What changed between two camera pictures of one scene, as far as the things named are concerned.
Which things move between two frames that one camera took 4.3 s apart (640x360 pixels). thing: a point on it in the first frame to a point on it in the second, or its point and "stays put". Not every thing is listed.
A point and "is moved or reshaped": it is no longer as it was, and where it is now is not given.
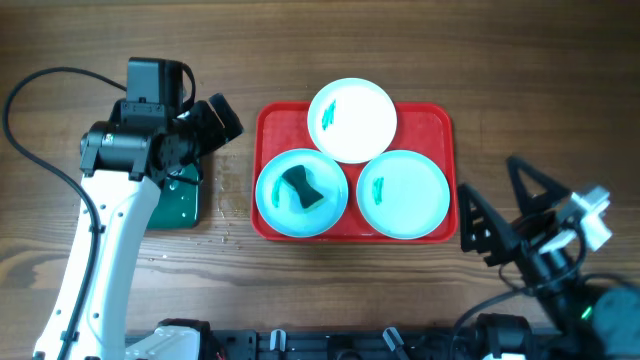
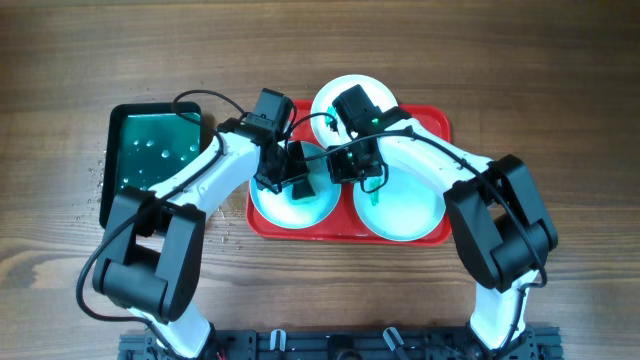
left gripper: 214,133 to 299,168
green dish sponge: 296,176 is moved or reshaped
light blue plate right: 403,194 stays put
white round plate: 352,120 stays put
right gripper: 508,240 to 339,175
